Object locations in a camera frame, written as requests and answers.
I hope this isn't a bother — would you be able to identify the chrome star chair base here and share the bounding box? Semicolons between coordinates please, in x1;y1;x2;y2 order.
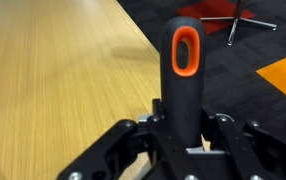
199;0;278;47

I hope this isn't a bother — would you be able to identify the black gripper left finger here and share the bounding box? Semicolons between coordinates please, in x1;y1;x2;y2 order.
56;98;167;180

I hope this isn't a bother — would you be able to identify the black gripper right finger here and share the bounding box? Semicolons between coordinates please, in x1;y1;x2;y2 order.
201;105;286;180

